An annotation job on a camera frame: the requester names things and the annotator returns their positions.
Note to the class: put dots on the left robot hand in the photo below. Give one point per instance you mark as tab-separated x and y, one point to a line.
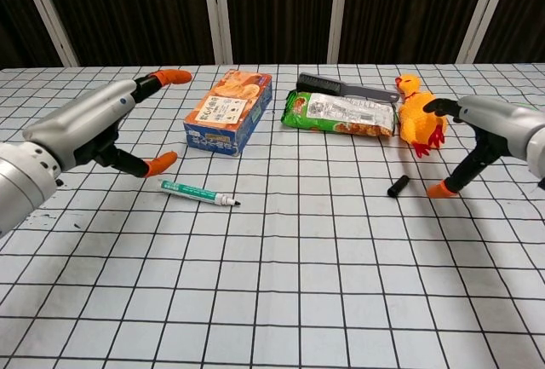
81	122

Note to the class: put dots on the yellow rubber chicken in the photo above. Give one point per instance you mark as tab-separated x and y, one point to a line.
419	117

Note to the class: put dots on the black marker cap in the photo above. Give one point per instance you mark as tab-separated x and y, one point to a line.
398	186

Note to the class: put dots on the white checkered tablecloth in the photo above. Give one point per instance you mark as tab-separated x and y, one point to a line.
298	258

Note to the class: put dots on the green snack packet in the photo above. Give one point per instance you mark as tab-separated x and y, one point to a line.
340	115

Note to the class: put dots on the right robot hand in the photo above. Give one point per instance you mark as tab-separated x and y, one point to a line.
502	126

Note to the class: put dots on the grey comb brush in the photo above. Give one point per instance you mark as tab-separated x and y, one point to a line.
317	83

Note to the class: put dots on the orange biscuit box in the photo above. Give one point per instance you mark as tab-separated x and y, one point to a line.
225	117

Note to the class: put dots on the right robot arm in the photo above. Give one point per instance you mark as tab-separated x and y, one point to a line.
537	156

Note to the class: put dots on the white metal frame post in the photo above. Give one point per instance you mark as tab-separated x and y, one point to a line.
487	11
47	11
339	11
217	11

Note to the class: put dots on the white green marker body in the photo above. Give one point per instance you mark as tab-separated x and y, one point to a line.
191	192

